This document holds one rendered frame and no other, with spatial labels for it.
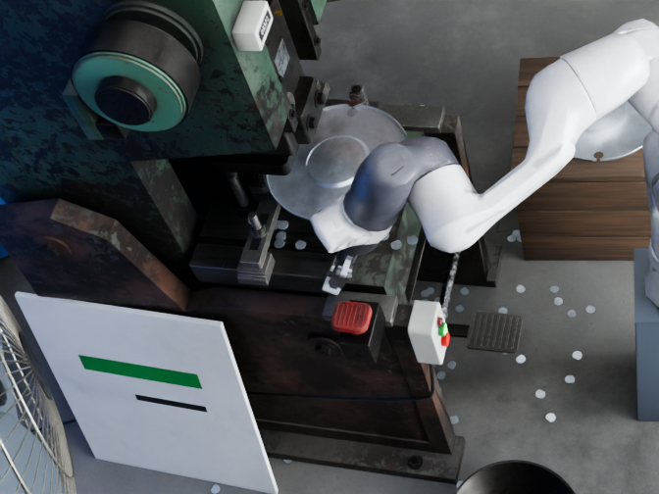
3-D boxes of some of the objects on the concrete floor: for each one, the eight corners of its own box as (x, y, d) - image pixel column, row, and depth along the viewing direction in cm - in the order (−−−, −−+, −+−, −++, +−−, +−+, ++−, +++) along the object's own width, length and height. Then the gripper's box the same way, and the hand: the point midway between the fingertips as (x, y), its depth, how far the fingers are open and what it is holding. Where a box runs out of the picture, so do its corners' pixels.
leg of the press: (503, 252, 304) (455, 0, 232) (495, 289, 298) (444, 43, 226) (182, 226, 333) (52, -4, 261) (170, 260, 327) (32, 33, 255)
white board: (276, 494, 280) (220, 325, 239) (95, 458, 297) (13, 295, 256) (278, 490, 281) (222, 321, 240) (97, 454, 297) (16, 291, 256)
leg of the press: (466, 439, 277) (398, 221, 205) (457, 485, 271) (384, 275, 199) (121, 394, 306) (-45, 187, 234) (105, 433, 300) (-69, 235, 228)
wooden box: (684, 141, 310) (686, 50, 283) (685, 261, 290) (688, 175, 262) (532, 144, 321) (520, 57, 293) (523, 260, 301) (510, 178, 273)
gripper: (375, 264, 182) (341, 327, 203) (394, 198, 189) (359, 266, 210) (329, 248, 182) (300, 314, 202) (350, 182, 189) (320, 252, 209)
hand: (334, 280), depth 203 cm, fingers closed
